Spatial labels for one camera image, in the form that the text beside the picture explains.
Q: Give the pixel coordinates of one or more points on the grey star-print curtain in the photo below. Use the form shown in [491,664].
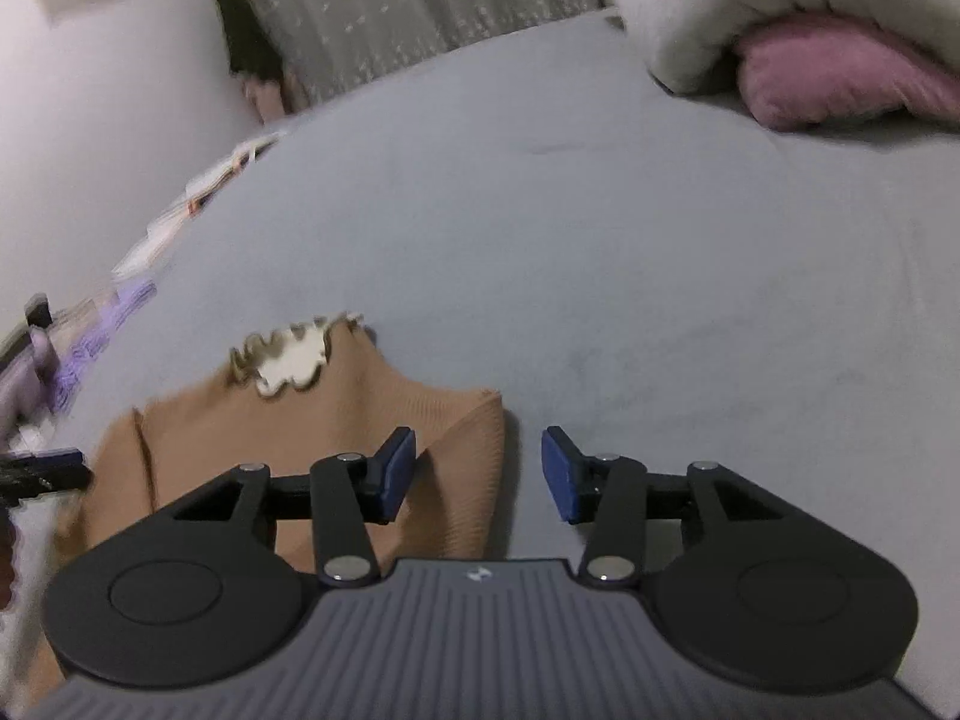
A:
[412,7]

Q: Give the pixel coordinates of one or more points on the open white book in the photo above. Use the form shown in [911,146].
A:
[232,165]

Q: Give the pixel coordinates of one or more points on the brown ribbed sweater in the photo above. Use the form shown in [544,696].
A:
[337,405]

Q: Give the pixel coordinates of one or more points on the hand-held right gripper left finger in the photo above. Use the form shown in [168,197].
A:
[396,472]

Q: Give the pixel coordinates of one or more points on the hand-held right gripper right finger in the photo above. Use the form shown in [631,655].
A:
[561,472]

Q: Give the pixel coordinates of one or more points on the light grey pillow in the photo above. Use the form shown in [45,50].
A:
[675,7]

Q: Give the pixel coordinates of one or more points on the pink cushion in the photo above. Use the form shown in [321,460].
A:
[825,75]

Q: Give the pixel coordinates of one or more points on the grey bed blanket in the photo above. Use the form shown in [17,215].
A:
[637,240]

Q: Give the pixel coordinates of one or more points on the pink hanging garment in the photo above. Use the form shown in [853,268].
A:
[266,97]

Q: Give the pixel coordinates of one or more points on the open book with orange edge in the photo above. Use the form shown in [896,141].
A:
[154,236]

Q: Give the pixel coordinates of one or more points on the dark green hanging garment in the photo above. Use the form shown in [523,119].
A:
[251,37]

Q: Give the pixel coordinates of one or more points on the purple garment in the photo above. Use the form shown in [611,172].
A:
[90,337]

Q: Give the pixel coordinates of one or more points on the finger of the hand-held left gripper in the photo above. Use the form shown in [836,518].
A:
[45,474]

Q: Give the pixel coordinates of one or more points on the white cloth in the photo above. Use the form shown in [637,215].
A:
[34,555]

